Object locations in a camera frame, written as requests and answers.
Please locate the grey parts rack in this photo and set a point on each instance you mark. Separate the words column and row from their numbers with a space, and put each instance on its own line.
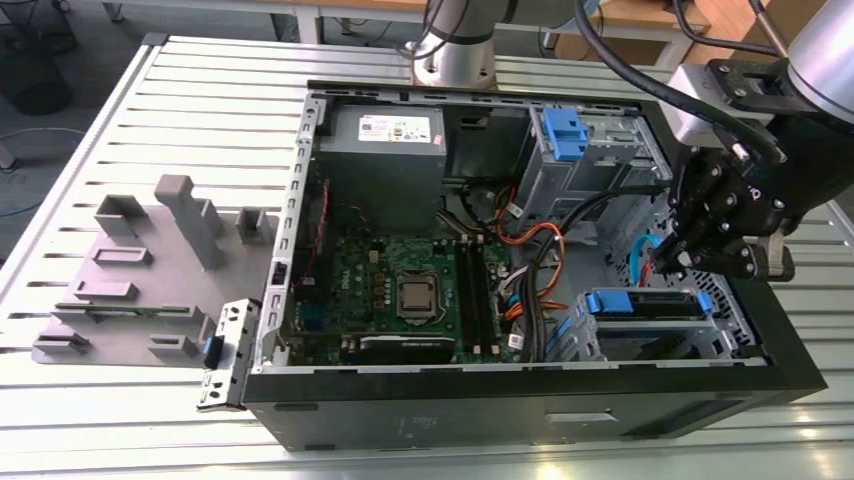
column 166, row 300

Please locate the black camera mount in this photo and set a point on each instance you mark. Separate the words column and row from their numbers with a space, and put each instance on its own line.
column 734, row 80

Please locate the black open PC case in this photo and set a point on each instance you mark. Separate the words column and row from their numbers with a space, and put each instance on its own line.
column 467, row 410

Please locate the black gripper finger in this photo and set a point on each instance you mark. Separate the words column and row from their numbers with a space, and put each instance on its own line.
column 703, row 195
column 727, row 252

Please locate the blue plastic drive latch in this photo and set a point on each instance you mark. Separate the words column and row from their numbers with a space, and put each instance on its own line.
column 563, row 135

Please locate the metal drive cage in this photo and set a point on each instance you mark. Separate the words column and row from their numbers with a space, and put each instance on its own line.
column 580, row 170

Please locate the grey power supply unit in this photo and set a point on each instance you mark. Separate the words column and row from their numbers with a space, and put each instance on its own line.
column 380, row 185

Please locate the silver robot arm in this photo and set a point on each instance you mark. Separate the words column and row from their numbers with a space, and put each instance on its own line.
column 823, row 60

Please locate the green motherboard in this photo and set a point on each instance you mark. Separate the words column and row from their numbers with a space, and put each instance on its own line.
column 360, row 280

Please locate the black graphics card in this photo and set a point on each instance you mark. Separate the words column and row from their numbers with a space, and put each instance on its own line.
column 407, row 350

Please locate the metal card retention bracket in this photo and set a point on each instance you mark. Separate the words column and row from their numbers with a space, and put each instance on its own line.
column 238, row 360

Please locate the black waste bin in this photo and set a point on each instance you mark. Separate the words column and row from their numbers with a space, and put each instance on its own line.
column 42, row 90

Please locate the hard disk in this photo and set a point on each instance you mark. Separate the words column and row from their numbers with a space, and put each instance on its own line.
column 660, row 305

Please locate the white frame table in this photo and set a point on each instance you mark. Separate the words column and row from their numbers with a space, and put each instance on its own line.
column 293, row 25

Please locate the green RAM stick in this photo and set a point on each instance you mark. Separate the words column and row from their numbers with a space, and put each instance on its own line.
column 120, row 314

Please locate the brown wooden cabinet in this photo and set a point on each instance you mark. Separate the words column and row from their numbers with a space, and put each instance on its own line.
column 787, row 15

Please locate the black RAM slot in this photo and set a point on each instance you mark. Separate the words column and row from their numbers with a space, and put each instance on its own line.
column 467, row 295
column 484, row 300

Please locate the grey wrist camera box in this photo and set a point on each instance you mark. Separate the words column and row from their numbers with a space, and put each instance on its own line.
column 693, row 100

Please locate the metal disk bay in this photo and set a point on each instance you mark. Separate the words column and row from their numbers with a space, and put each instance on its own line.
column 649, row 326

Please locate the silver CPU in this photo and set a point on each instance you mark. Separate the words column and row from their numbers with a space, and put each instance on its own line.
column 417, row 294

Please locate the wooden desk white frame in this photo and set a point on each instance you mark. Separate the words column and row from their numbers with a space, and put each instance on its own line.
column 633, row 15

